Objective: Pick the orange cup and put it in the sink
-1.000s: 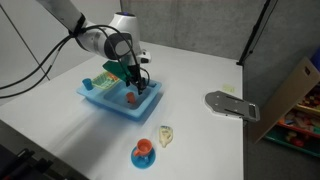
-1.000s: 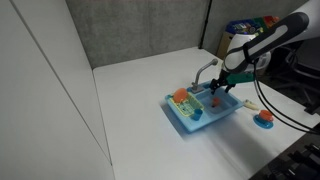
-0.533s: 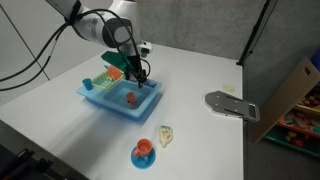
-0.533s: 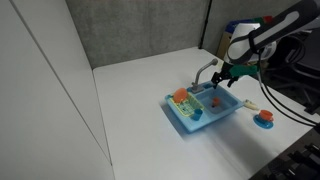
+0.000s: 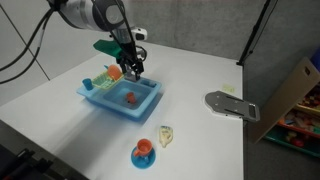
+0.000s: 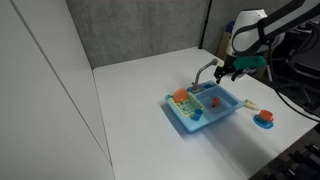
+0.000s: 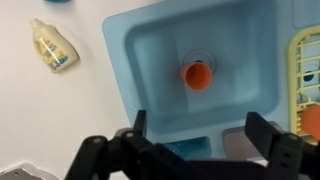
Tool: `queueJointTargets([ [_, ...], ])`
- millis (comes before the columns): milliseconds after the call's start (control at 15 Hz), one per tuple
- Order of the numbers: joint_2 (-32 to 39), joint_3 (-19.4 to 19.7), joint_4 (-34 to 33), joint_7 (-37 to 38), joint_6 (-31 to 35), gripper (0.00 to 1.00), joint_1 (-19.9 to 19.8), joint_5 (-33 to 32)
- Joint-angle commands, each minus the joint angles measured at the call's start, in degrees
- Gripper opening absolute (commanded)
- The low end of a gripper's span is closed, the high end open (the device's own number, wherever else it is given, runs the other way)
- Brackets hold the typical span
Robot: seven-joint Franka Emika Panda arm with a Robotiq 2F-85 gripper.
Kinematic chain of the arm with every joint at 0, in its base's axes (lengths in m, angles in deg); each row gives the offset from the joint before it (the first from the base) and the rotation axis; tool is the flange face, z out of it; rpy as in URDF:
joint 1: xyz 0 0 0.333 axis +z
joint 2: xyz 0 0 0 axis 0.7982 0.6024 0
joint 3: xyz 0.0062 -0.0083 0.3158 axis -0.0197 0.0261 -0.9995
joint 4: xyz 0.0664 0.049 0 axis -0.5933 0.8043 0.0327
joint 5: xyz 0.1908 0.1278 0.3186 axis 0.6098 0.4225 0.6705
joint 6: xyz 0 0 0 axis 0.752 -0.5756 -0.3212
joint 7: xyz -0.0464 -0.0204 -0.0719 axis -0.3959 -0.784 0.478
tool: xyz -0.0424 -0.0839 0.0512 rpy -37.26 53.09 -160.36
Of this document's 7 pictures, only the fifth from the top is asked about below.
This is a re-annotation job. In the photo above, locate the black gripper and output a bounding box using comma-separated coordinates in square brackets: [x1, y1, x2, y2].
[114, 41, 146, 75]

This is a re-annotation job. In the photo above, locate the orange teacup with handle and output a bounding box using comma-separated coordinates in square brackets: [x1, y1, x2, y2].
[134, 138, 154, 158]

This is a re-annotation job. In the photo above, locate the black tripod pole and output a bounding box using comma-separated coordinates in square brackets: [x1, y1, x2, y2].
[236, 0, 273, 67]

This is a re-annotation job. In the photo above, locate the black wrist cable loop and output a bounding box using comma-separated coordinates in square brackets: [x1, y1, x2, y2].
[134, 45, 148, 63]

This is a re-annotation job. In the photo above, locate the grey metal mounting plate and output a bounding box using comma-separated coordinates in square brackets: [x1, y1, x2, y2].
[204, 90, 261, 123]

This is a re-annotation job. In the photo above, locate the black equipment stand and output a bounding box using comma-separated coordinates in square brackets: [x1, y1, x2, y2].
[0, 143, 84, 180]

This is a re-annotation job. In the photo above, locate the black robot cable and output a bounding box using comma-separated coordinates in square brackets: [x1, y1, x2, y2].
[0, 23, 48, 85]
[0, 8, 55, 73]

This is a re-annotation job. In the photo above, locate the yellow green dish rack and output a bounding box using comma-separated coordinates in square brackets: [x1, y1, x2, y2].
[91, 70, 125, 90]

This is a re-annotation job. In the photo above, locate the pale yellow sticky note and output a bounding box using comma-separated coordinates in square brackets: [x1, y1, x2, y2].
[222, 83, 236, 94]

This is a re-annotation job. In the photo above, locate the toy storage shelf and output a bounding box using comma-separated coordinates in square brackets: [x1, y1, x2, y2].
[250, 46, 320, 158]

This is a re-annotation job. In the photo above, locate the blue saucer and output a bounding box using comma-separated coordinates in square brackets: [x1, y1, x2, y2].
[130, 145, 157, 170]

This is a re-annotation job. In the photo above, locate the pale yellow food piece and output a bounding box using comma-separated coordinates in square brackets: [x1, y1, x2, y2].
[157, 125, 175, 149]

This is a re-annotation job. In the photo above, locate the blue plastic cup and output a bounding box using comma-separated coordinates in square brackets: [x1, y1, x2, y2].
[82, 77, 94, 92]

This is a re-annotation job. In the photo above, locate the orange plastic cup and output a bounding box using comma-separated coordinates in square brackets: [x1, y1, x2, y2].
[125, 92, 137, 104]

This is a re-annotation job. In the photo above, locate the light blue toy sink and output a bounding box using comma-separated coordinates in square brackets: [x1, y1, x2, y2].
[76, 75, 163, 123]

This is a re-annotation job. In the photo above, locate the orange toy plate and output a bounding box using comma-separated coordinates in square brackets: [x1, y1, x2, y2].
[107, 64, 122, 81]

